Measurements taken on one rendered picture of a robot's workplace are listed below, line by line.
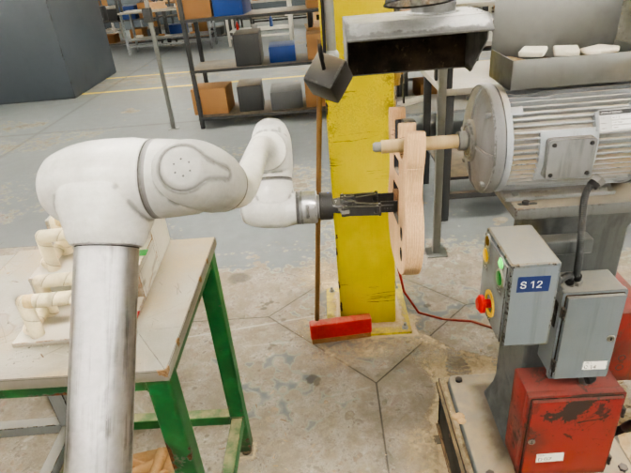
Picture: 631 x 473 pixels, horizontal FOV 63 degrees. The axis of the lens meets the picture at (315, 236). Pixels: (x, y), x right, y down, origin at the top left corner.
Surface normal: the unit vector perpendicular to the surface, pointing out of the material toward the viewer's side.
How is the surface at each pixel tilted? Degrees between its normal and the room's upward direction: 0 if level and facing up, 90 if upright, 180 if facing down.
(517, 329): 90
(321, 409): 0
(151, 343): 0
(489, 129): 76
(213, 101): 90
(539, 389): 0
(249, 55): 90
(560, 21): 90
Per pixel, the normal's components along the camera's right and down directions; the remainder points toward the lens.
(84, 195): -0.18, -0.02
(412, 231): -0.02, 0.16
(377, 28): -0.07, -0.39
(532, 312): 0.00, 0.48
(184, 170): 0.04, -0.04
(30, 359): -0.08, -0.87
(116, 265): 0.63, -0.09
